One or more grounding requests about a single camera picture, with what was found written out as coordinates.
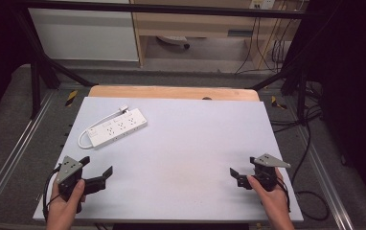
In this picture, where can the white object under desk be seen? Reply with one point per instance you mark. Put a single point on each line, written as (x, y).
(173, 39)

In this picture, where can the light wooden desk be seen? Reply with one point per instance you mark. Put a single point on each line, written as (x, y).
(197, 24)

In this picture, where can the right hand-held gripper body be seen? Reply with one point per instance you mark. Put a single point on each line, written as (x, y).
(267, 172)

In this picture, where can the yellow black tape marker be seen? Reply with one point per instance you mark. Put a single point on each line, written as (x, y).
(71, 97)

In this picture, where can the person's left hand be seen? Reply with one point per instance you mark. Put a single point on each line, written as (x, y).
(63, 207)

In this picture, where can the person's right hand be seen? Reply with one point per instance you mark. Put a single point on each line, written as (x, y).
(272, 201)

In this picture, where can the wooden table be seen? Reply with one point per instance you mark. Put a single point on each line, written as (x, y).
(158, 92)

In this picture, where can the white cabinet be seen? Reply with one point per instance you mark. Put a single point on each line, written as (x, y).
(85, 35)

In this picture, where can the white wall socket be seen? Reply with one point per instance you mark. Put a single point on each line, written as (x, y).
(262, 4)

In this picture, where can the white power strip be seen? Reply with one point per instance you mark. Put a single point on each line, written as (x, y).
(117, 128)

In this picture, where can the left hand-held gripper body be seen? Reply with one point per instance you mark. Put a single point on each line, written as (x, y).
(69, 169)

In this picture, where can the black metal frame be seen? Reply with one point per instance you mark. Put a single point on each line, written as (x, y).
(171, 9)

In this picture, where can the aluminium floor rail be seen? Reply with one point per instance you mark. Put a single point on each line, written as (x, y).
(15, 153)
(324, 179)

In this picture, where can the white power plug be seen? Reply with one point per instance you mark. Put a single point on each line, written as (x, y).
(124, 108)

